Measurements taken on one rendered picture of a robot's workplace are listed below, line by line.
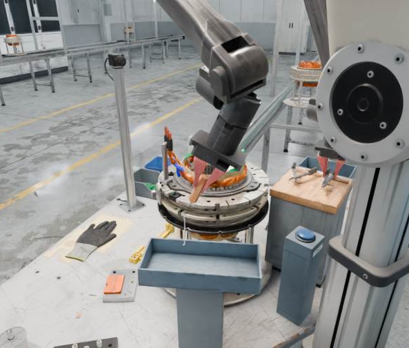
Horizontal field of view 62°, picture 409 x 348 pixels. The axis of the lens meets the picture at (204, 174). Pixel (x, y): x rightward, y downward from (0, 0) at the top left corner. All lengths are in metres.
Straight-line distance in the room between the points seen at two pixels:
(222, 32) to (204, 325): 0.60
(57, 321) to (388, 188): 0.87
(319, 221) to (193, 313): 0.44
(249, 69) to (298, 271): 0.55
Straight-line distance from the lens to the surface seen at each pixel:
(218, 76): 0.52
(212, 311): 0.79
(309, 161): 1.28
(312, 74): 3.03
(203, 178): 0.64
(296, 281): 0.92
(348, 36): 0.47
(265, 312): 1.03
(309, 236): 0.87
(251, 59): 0.53
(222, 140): 0.58
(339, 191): 1.05
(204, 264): 0.78
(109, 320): 1.03
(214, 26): 0.57
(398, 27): 0.43
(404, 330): 2.26
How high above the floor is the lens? 1.53
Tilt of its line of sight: 26 degrees down
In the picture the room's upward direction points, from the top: straight up
